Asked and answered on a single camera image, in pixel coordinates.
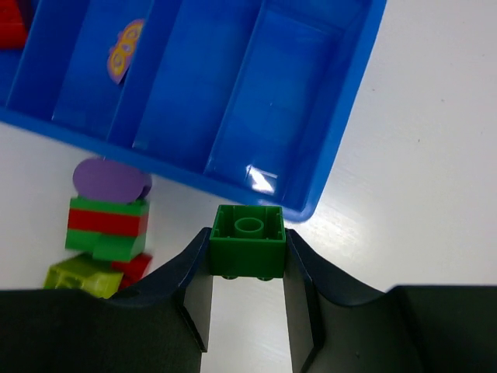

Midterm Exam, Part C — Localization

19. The green red striped lego stack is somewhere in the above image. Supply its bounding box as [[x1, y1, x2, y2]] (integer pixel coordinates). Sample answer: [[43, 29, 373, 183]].
[[65, 197, 150, 263]]

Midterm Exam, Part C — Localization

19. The blue divided plastic bin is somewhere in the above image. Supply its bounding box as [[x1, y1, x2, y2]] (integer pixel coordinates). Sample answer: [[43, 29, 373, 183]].
[[1, 1, 385, 222]]

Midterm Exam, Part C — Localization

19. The red curved lego brick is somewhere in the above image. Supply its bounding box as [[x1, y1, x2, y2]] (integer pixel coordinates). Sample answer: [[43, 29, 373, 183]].
[[1, 0, 27, 50]]

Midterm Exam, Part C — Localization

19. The dark green lego brick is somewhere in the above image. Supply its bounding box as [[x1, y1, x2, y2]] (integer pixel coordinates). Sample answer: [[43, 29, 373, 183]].
[[209, 205, 287, 281]]

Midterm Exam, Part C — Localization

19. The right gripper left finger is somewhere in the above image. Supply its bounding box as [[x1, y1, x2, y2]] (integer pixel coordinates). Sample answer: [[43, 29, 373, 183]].
[[1, 228, 213, 372]]

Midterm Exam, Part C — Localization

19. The purple round lego brick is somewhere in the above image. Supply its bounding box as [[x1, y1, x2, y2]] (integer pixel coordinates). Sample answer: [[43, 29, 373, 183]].
[[72, 158, 152, 204]]

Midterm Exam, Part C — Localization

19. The lime green lego brick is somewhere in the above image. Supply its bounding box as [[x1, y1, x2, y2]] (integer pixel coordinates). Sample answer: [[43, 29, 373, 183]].
[[43, 254, 123, 299]]

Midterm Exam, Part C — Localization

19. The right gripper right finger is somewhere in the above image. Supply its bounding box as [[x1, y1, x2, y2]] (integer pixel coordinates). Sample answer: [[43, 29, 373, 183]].
[[283, 229, 496, 372]]

